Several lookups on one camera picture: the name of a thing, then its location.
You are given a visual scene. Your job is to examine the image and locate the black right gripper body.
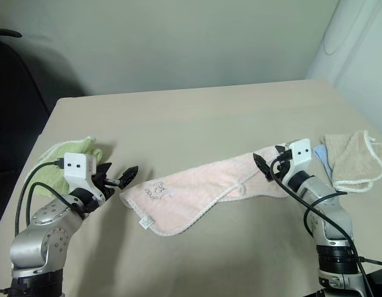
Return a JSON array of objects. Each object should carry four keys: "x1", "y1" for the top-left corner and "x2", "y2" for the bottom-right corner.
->
[{"x1": 270, "y1": 151, "x2": 293, "y2": 184}]

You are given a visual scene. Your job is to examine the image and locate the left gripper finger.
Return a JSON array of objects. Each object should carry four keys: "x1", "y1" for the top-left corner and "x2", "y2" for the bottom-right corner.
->
[
  {"x1": 97, "y1": 161, "x2": 113, "y2": 177},
  {"x1": 116, "y1": 165, "x2": 139, "y2": 190}
]

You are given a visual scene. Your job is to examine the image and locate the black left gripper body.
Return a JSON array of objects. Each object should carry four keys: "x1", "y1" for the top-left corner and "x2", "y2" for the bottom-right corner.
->
[{"x1": 90, "y1": 173, "x2": 120, "y2": 206}]

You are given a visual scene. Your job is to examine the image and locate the pink towel with white trim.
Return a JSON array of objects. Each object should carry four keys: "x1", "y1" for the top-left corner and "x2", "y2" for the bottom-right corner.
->
[{"x1": 119, "y1": 142, "x2": 300, "y2": 238}]

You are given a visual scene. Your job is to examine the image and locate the light blue cloth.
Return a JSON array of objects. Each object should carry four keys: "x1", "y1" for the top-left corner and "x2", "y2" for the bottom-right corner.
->
[{"x1": 313, "y1": 145, "x2": 334, "y2": 181}]

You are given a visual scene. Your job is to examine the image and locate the green towel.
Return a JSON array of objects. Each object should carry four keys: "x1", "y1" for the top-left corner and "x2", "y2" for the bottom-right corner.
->
[{"x1": 29, "y1": 135, "x2": 105, "y2": 197}]

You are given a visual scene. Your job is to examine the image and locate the beige towel with white trim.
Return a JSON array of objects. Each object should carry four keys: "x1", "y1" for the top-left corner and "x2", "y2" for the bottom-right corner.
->
[{"x1": 323, "y1": 129, "x2": 382, "y2": 194}]

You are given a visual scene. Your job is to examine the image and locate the black chair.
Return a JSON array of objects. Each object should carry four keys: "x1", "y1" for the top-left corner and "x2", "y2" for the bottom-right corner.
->
[{"x1": 0, "y1": 28, "x2": 88, "y2": 244}]

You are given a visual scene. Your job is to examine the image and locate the white rounded appliance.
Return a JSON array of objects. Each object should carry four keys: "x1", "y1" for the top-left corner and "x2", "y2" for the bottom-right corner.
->
[{"x1": 304, "y1": 0, "x2": 382, "y2": 105}]

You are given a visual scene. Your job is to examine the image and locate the black box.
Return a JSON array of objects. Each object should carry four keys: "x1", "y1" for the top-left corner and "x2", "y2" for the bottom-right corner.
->
[{"x1": 362, "y1": 262, "x2": 382, "y2": 297}]

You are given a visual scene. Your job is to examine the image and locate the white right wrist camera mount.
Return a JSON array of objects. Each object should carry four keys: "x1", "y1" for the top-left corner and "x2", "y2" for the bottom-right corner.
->
[{"x1": 285, "y1": 139, "x2": 313, "y2": 186}]

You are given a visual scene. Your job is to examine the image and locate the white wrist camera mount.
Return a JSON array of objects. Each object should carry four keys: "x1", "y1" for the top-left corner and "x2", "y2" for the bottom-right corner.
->
[
  {"x1": 285, "y1": 139, "x2": 313, "y2": 186},
  {"x1": 63, "y1": 152, "x2": 103, "y2": 202}
]

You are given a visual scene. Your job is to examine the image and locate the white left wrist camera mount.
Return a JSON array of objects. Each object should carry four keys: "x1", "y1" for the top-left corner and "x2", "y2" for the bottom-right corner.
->
[{"x1": 63, "y1": 152, "x2": 103, "y2": 202}]

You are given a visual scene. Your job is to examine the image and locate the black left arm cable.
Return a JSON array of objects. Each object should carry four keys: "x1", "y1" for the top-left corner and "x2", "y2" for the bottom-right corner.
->
[{"x1": 15, "y1": 158, "x2": 79, "y2": 236}]

